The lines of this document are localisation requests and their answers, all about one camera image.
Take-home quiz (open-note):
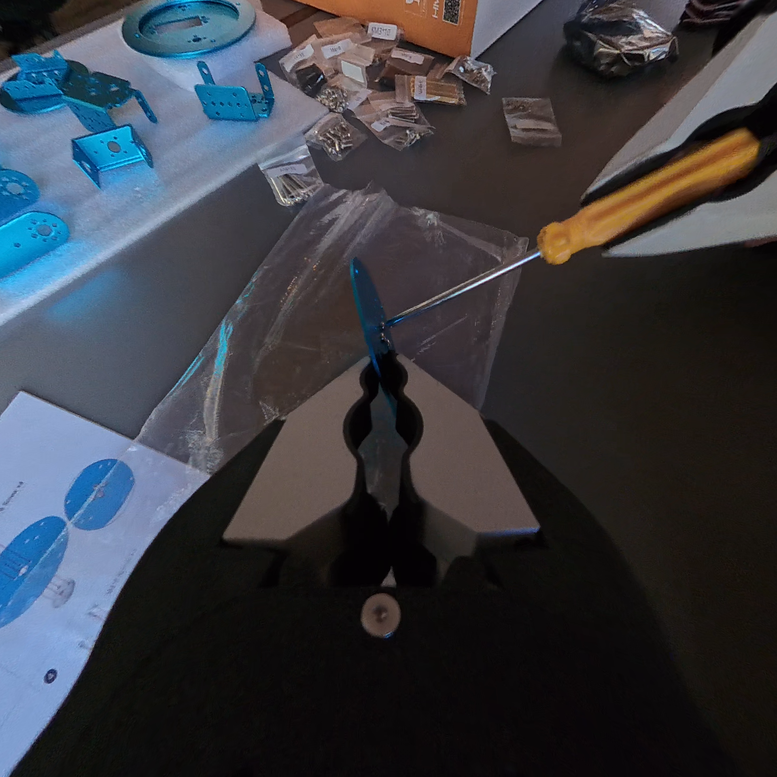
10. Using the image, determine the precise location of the single clear hardware bag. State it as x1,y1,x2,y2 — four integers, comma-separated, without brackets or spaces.
502,97,562,148

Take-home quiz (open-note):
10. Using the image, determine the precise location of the small blue U bracket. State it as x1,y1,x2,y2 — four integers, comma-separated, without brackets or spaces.
72,124,154,189

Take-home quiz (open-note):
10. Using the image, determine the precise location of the white foam sheet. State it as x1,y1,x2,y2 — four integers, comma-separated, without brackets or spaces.
0,0,329,329

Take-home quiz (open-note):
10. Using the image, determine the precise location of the dark crinkled plastic bag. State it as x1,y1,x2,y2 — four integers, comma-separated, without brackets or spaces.
563,0,679,76

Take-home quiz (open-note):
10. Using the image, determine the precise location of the blue metal ring plate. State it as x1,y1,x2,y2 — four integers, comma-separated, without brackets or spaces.
121,0,257,59

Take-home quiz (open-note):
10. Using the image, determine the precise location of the blue metal U bracket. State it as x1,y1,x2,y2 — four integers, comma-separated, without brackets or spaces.
0,169,40,222
0,211,70,277

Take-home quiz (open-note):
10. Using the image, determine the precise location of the yellow-handled screwdriver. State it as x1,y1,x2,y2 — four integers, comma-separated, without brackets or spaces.
379,129,762,331

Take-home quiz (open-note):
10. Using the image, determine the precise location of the clear plastic bag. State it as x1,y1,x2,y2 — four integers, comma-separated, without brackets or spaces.
136,185,529,474

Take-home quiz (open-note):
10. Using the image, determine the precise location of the orange and white cardboard box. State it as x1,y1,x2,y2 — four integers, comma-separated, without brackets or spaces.
304,0,544,58

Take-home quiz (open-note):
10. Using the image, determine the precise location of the pile of small screw bags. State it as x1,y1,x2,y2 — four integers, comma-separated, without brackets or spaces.
258,17,495,207

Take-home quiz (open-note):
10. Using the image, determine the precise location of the white assembly instruction sheet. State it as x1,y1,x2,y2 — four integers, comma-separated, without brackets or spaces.
0,391,210,772

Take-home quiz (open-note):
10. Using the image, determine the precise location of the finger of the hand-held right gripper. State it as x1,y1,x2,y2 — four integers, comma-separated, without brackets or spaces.
601,172,777,259
580,27,777,204

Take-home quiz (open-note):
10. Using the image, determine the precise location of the blue angled bracket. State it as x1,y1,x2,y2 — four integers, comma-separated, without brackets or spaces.
0,51,70,115

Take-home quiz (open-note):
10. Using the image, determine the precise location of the wide blue perforated bracket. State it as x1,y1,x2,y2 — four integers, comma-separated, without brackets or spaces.
194,61,275,122

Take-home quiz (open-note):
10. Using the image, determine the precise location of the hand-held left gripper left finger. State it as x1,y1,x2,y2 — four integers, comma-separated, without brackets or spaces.
222,357,389,586

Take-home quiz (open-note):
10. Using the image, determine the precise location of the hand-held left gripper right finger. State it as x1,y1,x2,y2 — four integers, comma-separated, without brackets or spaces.
388,354,541,586

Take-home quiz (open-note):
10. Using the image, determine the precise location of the blue round metal disc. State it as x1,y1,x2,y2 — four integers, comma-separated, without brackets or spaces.
351,257,404,426

